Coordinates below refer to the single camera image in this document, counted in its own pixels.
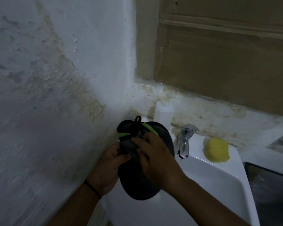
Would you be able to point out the black wrist band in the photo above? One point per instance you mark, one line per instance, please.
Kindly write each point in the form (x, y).
(92, 188)

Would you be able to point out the dark glossy bin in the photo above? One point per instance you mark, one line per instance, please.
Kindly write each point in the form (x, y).
(271, 195)

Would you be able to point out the white plastic bottle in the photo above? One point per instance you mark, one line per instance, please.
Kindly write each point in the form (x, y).
(162, 115)

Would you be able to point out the chrome faucet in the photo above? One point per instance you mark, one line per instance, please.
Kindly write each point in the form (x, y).
(185, 141)

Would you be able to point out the white ceramic sink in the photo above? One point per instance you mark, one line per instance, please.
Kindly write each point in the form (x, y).
(217, 183)

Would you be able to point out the yellow sponge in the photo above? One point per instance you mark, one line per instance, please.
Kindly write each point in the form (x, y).
(217, 150)

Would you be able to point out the person's left hand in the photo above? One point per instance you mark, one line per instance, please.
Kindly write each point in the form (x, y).
(105, 170)

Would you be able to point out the person's left forearm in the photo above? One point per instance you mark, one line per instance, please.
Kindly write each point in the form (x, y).
(76, 209)

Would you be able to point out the black shoe with green trim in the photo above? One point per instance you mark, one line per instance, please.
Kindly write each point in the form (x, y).
(136, 183)

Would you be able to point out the person's right hand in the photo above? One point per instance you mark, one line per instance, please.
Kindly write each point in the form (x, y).
(161, 165)

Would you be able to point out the person's right fingers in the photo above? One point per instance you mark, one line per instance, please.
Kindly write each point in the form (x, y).
(143, 143)

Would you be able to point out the person's left thumb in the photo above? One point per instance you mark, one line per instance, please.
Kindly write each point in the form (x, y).
(123, 158)

